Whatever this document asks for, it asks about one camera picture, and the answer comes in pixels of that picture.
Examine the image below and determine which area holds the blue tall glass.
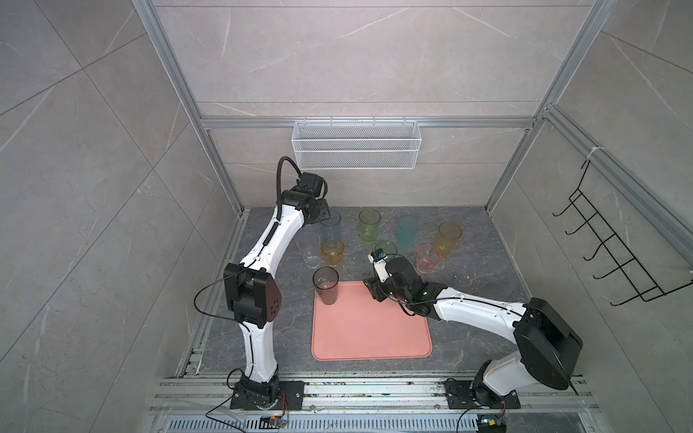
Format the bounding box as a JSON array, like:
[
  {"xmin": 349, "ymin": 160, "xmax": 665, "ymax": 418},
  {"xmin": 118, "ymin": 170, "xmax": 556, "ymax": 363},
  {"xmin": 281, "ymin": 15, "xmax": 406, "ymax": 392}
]
[{"xmin": 321, "ymin": 209, "xmax": 342, "ymax": 241}]

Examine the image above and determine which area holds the clear short glass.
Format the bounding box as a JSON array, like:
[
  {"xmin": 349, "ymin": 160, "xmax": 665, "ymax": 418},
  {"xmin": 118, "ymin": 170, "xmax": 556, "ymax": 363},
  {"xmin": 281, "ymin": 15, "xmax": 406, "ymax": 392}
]
[{"xmin": 296, "ymin": 232, "xmax": 321, "ymax": 269}]

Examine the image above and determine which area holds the green tall glass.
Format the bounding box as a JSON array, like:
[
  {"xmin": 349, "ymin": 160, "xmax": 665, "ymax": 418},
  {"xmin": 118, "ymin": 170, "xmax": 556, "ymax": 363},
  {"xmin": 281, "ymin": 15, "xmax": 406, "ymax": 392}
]
[{"xmin": 358, "ymin": 209, "xmax": 382, "ymax": 245}]

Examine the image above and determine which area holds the dark grey tall glass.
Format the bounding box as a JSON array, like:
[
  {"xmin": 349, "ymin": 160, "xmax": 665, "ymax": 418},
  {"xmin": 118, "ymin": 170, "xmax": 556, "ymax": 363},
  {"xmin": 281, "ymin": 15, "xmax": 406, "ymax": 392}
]
[{"xmin": 312, "ymin": 266, "xmax": 339, "ymax": 305}]

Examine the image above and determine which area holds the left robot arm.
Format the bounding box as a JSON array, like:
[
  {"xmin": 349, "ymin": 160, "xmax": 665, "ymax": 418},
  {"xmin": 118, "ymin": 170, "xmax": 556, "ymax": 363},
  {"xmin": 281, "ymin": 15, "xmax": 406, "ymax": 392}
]
[{"xmin": 224, "ymin": 172, "xmax": 330, "ymax": 405}]

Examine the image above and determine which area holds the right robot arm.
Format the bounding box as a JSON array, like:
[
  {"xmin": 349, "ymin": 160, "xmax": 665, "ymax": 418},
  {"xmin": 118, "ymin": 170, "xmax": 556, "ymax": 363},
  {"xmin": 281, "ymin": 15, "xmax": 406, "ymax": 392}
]
[{"xmin": 364, "ymin": 249, "xmax": 583, "ymax": 408}]

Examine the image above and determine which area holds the pink plastic tray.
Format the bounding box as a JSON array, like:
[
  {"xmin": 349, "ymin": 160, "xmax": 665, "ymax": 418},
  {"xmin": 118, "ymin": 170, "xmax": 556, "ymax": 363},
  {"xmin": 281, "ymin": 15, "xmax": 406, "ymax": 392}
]
[{"xmin": 311, "ymin": 281, "xmax": 432, "ymax": 361}]

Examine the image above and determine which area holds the pink short glass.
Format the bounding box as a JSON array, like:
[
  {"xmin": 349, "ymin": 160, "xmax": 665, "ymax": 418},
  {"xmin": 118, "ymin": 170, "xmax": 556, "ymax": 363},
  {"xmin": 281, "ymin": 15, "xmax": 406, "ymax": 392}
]
[{"xmin": 416, "ymin": 244, "xmax": 441, "ymax": 274}]

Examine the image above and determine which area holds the green short glass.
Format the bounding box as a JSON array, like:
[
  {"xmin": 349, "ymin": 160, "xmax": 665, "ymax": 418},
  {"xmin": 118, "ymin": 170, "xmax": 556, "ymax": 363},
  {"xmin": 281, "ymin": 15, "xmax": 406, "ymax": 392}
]
[{"xmin": 375, "ymin": 240, "xmax": 398, "ymax": 261}]

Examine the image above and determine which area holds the yellow short glass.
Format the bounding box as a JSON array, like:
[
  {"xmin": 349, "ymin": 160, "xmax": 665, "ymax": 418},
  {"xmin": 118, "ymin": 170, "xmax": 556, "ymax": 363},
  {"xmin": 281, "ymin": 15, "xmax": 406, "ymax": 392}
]
[{"xmin": 321, "ymin": 239, "xmax": 345, "ymax": 267}]

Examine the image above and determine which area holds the amber tall glass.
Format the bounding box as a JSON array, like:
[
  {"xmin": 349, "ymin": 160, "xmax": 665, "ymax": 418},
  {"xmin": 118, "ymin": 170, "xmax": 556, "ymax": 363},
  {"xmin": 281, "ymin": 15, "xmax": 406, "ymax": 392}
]
[{"xmin": 435, "ymin": 222, "xmax": 463, "ymax": 258}]

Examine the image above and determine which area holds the teal tall glass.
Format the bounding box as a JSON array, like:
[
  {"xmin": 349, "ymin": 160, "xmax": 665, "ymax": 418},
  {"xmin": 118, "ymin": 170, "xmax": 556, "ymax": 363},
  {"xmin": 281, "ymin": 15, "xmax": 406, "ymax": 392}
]
[{"xmin": 397, "ymin": 216, "xmax": 420, "ymax": 250}]

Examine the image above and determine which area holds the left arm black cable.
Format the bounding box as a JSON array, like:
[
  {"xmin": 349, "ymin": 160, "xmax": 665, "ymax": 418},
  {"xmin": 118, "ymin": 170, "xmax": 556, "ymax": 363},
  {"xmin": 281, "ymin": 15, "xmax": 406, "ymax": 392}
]
[{"xmin": 275, "ymin": 156, "xmax": 303, "ymax": 220}]

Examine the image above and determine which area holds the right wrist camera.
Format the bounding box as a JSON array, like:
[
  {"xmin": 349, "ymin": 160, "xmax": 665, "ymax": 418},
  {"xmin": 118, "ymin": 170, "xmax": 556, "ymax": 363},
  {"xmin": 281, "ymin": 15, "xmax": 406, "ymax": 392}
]
[{"xmin": 368, "ymin": 248, "xmax": 387, "ymax": 263}]

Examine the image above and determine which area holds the white wire mesh basket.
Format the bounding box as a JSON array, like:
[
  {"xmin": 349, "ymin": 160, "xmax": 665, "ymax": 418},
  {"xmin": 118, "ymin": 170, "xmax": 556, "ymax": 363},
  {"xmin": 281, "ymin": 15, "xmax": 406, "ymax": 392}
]
[{"xmin": 292, "ymin": 120, "xmax": 422, "ymax": 170}]

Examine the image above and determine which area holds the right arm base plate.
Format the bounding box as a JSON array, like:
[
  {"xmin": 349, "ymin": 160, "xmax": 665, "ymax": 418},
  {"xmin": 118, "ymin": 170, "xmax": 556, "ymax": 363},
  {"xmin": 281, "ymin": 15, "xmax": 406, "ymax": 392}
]
[{"xmin": 441, "ymin": 378, "xmax": 521, "ymax": 410}]

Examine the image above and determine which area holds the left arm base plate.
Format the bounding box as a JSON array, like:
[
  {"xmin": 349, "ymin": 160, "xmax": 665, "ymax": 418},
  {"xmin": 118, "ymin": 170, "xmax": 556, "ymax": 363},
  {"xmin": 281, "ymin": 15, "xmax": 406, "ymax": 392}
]
[{"xmin": 229, "ymin": 380, "xmax": 306, "ymax": 411}]

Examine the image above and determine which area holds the black wire hook rack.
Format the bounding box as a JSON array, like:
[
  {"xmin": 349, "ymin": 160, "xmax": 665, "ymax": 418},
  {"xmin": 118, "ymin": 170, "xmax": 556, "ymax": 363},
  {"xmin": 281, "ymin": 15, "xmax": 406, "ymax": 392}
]
[{"xmin": 552, "ymin": 160, "xmax": 692, "ymax": 307}]

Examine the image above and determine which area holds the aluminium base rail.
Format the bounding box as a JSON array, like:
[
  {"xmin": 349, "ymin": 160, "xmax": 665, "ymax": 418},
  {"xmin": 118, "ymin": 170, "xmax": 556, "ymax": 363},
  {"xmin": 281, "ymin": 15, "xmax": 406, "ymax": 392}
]
[{"xmin": 140, "ymin": 372, "xmax": 610, "ymax": 432}]

